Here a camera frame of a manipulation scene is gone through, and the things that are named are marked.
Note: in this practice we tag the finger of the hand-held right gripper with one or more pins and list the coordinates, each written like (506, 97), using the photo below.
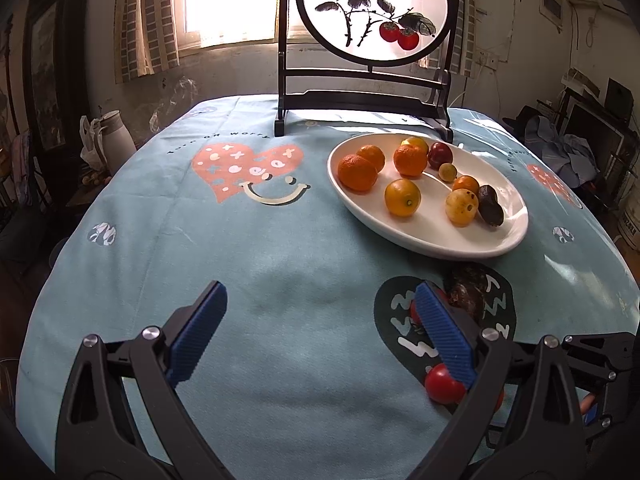
(607, 352)
(605, 415)

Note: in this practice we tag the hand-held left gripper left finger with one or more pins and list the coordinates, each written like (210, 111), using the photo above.
(197, 335)

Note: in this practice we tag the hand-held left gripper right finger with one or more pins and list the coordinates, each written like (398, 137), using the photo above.
(445, 335)

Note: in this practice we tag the red cherry tomato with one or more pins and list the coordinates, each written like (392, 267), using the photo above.
(442, 385)
(499, 400)
(414, 312)

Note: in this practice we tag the white oval plate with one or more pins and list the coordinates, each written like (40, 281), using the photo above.
(430, 232)

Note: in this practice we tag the yellow spotted apricot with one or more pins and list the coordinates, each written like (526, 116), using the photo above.
(461, 206)

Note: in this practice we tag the dark purple wrinkled fruit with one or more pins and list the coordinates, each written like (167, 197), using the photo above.
(465, 306)
(470, 277)
(490, 205)

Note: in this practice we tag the yellow-orange citrus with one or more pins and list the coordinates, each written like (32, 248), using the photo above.
(419, 142)
(402, 197)

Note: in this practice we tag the small orange mandarin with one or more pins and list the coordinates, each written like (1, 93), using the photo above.
(466, 183)
(410, 160)
(372, 154)

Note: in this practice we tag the small yellow-green fruit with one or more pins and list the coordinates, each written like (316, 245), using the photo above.
(447, 171)

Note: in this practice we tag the dark red plum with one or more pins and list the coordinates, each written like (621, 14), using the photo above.
(440, 155)

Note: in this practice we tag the large bumpy orange mandarin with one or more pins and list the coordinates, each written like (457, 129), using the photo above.
(357, 172)

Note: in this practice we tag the light blue printed tablecloth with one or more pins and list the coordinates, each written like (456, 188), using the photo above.
(275, 270)

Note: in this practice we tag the white bucket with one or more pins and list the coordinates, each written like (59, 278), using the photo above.
(630, 220)

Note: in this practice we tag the pile of blue clothes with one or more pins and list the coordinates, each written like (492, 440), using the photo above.
(560, 145)

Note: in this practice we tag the white kettle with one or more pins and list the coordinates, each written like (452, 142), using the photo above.
(114, 135)

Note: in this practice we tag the white plastic bag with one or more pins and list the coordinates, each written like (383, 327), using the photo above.
(89, 142)

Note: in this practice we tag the dark monitor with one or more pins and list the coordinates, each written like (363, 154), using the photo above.
(600, 130)

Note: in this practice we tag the brick pattern curtain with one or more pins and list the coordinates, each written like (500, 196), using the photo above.
(467, 35)
(145, 15)

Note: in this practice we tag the dark cabinet with picture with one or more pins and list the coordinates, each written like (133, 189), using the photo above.
(45, 60)

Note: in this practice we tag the bright window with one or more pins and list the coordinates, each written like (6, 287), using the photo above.
(225, 0)

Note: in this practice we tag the wall outlet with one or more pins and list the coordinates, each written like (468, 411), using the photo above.
(487, 57)

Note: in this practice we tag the wall vent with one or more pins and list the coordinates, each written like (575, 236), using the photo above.
(552, 2)

